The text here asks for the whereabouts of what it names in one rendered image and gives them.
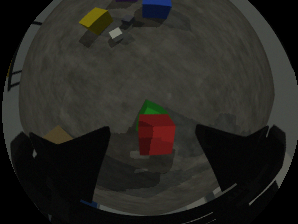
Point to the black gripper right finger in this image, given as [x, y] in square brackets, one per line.
[227, 153]

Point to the red block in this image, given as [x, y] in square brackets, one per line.
[155, 133]

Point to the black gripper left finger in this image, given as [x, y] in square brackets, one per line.
[78, 160]

